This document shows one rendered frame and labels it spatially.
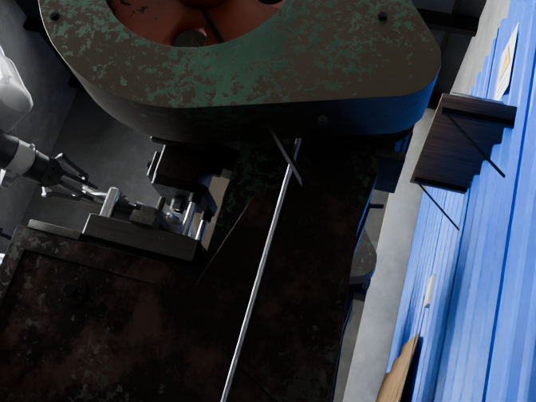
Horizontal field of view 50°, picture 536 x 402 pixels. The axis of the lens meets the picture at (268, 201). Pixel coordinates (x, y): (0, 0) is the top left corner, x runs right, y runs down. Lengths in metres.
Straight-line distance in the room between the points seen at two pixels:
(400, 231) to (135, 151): 4.57
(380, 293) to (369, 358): 0.72
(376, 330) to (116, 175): 4.86
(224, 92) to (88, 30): 0.38
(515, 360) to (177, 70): 1.41
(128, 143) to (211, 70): 8.27
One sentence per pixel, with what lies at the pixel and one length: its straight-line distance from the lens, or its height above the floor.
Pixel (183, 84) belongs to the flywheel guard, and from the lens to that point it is 1.35.
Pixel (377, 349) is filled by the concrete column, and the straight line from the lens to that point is 6.60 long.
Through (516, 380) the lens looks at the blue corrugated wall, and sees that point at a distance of 2.10.
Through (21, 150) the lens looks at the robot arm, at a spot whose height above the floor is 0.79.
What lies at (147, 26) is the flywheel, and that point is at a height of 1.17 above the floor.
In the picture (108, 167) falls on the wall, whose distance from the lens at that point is 9.54.
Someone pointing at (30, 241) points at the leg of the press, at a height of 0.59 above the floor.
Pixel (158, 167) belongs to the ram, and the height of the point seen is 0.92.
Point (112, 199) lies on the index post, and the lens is 1.59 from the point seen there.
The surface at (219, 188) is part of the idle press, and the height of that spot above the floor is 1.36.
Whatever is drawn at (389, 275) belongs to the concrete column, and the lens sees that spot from 6.75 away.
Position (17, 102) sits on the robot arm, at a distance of 1.59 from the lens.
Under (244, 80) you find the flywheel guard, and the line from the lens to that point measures 1.33.
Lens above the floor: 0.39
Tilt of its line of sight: 18 degrees up
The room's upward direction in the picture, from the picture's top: 16 degrees clockwise
